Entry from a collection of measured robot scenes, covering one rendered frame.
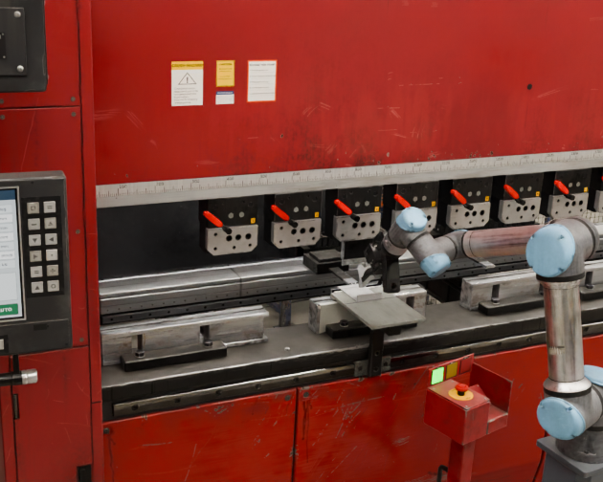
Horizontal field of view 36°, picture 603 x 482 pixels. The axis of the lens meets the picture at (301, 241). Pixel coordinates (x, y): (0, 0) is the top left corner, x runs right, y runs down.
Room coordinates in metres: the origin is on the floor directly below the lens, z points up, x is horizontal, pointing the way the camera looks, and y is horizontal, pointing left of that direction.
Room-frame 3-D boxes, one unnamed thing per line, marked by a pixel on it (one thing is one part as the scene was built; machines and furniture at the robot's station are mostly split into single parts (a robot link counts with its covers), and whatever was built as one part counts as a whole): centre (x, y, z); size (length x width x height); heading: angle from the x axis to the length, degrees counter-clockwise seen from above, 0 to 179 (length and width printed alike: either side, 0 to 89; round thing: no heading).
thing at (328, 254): (2.83, -0.12, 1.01); 0.26 x 0.12 x 0.05; 25
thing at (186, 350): (2.38, 0.35, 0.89); 0.30 x 0.05 x 0.03; 115
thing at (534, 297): (2.89, -0.74, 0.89); 0.30 x 0.05 x 0.03; 115
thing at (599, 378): (2.17, -0.78, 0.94); 0.13 x 0.12 x 0.14; 138
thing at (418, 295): (2.71, -0.22, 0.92); 0.39 x 0.06 x 0.10; 115
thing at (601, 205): (3.10, -1.05, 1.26); 0.15 x 0.09 x 0.17; 115
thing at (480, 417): (2.47, -0.52, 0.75); 0.20 x 0.16 x 0.18; 130
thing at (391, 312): (2.55, -0.24, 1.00); 0.26 x 0.18 x 0.01; 25
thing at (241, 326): (2.45, 0.33, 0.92); 0.50 x 0.06 x 0.10; 115
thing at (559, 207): (3.02, -0.87, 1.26); 0.15 x 0.09 x 0.17; 115
